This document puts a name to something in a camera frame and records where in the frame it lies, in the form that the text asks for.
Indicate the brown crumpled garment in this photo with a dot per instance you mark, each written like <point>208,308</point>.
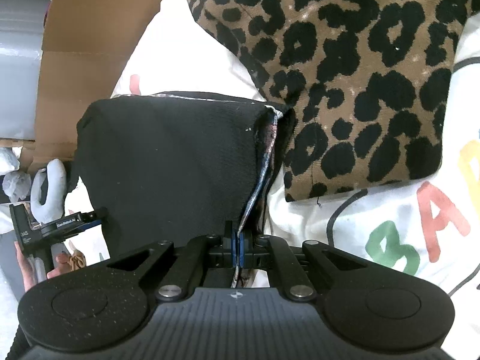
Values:
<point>76,259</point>

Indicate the black bear-pattern shorts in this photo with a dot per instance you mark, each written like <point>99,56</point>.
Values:
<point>176,165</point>

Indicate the brown cardboard box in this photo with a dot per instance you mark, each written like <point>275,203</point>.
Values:
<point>85,47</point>

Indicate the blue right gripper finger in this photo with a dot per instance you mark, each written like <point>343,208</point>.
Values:
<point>241,250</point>
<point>234,247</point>

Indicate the leopard print garment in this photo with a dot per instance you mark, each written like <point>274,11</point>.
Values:
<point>368,81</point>

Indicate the person's left hand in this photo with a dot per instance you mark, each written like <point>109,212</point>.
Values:
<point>28,274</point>

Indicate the light blue neck pillow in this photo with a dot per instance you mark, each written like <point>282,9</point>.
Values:
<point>48,192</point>

